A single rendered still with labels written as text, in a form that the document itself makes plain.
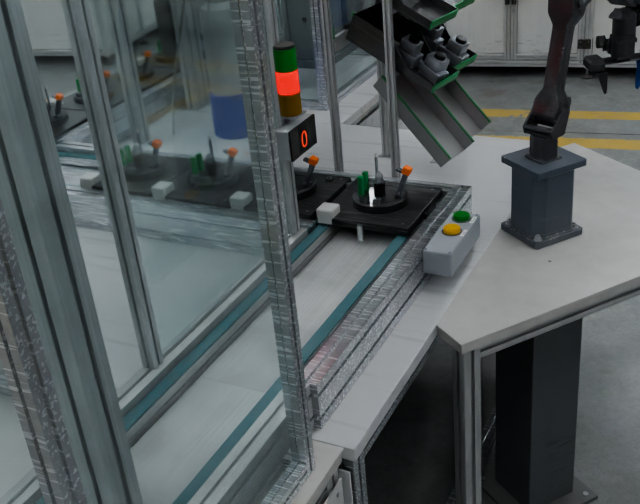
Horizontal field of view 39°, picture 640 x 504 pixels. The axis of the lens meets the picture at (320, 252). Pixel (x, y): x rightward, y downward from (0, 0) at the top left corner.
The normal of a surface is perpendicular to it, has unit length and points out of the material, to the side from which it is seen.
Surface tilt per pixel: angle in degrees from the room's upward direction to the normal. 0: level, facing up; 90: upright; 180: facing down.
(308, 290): 0
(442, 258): 90
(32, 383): 90
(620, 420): 1
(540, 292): 0
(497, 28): 90
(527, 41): 90
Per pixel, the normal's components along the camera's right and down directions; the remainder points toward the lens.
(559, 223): 0.45, 0.39
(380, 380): -0.09, -0.88
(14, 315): 0.89, 0.14
